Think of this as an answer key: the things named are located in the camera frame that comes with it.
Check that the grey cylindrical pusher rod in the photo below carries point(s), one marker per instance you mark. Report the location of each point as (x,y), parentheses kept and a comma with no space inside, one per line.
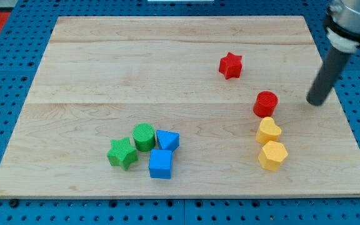
(330,70)

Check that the red cylinder block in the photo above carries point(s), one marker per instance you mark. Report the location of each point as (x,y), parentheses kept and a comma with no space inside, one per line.
(266,102)

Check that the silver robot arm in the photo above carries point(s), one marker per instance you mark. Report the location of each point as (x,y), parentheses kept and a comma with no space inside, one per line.
(342,27)

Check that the red star block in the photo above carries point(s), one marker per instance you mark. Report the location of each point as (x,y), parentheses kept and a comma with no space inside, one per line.
(231,66)

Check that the green star block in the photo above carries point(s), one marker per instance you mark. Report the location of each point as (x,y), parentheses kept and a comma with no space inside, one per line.
(122,153)

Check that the yellow heart block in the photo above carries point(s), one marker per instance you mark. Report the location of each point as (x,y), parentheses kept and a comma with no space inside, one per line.
(268,130)

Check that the yellow hexagon block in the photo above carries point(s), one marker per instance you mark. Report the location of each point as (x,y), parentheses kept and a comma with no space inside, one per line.
(272,155)

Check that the wooden board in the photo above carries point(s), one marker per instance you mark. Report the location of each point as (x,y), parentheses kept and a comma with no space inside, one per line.
(101,76)

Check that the blue triangle block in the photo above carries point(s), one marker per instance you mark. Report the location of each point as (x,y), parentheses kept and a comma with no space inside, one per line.
(167,140)

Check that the blue cube block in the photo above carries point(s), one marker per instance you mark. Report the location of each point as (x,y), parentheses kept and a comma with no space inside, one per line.
(160,164)

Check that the green cylinder block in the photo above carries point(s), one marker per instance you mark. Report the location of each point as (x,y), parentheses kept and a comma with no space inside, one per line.
(144,137)

